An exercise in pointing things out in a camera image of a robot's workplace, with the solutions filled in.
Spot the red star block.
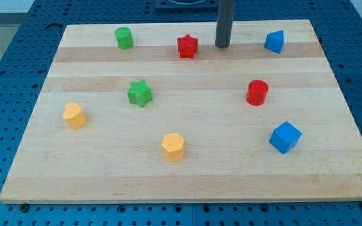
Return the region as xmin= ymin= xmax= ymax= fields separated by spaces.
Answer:
xmin=177 ymin=34 xmax=198 ymax=59

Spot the blue cube block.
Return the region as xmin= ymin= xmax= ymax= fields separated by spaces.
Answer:
xmin=270 ymin=121 xmax=302 ymax=154

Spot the green star block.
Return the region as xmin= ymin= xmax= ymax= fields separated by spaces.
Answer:
xmin=127 ymin=79 xmax=153 ymax=108

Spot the yellow heart block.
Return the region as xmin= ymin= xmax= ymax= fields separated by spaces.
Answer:
xmin=62 ymin=102 xmax=87 ymax=130

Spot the blue triangular prism block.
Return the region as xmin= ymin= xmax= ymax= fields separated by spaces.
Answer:
xmin=264 ymin=30 xmax=284 ymax=54

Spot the red cylinder block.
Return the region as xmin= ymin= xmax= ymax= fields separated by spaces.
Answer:
xmin=246 ymin=80 xmax=269 ymax=106

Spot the yellow hexagon block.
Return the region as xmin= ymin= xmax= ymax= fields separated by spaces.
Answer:
xmin=161 ymin=132 xmax=185 ymax=161

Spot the wooden board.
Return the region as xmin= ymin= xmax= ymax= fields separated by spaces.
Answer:
xmin=0 ymin=19 xmax=362 ymax=204

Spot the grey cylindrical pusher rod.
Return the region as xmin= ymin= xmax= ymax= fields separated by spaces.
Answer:
xmin=215 ymin=0 xmax=235 ymax=48

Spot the green cylinder block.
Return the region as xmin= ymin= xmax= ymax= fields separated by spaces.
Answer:
xmin=114 ymin=27 xmax=133 ymax=50

